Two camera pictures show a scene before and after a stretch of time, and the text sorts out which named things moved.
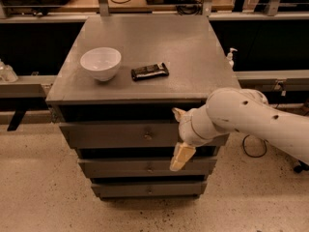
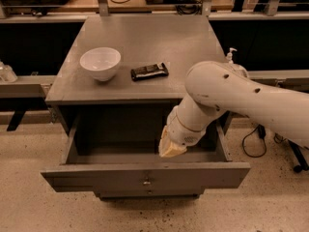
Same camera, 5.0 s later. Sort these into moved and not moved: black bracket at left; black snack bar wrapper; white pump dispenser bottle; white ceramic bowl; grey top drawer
Moved: grey top drawer
Not moved: black snack bar wrapper; white ceramic bowl; black bracket at left; white pump dispenser bottle
